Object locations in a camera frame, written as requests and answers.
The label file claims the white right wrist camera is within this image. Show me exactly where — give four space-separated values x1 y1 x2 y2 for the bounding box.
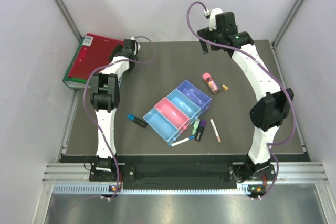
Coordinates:
204 8 223 31

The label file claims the aluminium frame post left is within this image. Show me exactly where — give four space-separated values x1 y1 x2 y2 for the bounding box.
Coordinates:
54 0 83 42

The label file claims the aluminium front rail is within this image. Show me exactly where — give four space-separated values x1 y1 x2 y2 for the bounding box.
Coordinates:
31 162 335 223

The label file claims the grey slotted cable duct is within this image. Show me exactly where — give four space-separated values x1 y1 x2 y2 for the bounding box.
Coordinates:
52 184 250 195

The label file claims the blue-capped black highlighter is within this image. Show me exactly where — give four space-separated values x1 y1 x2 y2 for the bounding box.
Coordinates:
127 114 148 128

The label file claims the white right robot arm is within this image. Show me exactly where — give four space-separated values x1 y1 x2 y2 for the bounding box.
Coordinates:
197 8 294 183

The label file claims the blue end drawer box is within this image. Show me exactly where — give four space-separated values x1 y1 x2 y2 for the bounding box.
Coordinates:
143 108 180 145

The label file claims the light green highlighter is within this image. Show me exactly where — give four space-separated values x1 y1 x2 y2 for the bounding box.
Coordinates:
192 119 200 135

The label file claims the green ring binder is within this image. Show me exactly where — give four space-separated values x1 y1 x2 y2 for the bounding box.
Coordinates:
62 36 124 89

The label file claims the pink plastic drawer box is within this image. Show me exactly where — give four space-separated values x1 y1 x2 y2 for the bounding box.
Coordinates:
154 97 190 133

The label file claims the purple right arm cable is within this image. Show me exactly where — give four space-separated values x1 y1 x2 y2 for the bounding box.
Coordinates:
186 1 297 200

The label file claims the white pink marker pen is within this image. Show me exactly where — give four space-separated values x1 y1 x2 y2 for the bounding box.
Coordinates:
210 118 221 143

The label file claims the pink-capped marker tube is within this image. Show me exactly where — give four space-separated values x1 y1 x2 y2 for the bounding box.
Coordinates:
202 72 220 94

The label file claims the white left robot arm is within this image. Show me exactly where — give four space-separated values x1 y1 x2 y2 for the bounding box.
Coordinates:
90 38 139 180

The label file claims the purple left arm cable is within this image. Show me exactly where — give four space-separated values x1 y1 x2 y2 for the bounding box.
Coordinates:
83 36 157 200

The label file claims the aluminium frame post right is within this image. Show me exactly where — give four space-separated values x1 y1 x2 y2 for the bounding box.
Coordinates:
271 0 305 50

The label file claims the white blue-capped marker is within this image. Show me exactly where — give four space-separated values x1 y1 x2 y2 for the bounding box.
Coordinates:
170 136 195 147

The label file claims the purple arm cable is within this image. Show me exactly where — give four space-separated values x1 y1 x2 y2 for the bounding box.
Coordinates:
83 36 157 200
186 1 297 200

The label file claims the red ring binder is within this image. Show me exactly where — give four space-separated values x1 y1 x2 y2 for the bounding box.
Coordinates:
68 33 125 81

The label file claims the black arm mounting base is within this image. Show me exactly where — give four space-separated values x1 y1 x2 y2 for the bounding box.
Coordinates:
60 155 275 189

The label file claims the purple-capped black highlighter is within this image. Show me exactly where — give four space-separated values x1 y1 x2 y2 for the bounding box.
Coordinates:
195 120 206 142

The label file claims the light blue drawer box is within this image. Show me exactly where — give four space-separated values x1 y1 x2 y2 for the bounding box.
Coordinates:
166 89 203 124

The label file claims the purple plastic drawer box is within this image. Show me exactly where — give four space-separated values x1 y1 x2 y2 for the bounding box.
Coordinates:
177 80 212 114

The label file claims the aluminium frame post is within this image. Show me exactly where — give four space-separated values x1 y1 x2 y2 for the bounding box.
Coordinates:
54 0 83 42
271 0 305 50

